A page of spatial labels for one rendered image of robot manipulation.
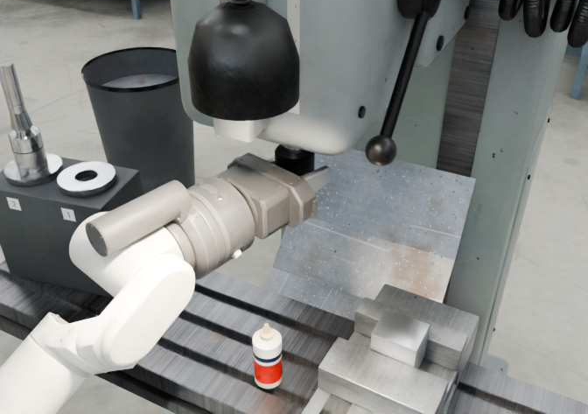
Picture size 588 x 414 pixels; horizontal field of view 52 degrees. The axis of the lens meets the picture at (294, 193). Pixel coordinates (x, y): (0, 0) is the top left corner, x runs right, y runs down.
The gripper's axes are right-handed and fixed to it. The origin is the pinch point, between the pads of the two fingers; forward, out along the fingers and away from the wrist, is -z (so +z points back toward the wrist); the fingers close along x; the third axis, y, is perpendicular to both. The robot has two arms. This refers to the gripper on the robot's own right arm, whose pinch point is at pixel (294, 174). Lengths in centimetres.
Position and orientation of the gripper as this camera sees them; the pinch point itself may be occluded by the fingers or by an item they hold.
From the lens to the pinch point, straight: 72.1
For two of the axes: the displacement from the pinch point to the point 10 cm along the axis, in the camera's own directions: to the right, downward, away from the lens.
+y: 0.0, 8.4, 5.5
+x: -7.4, -3.7, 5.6
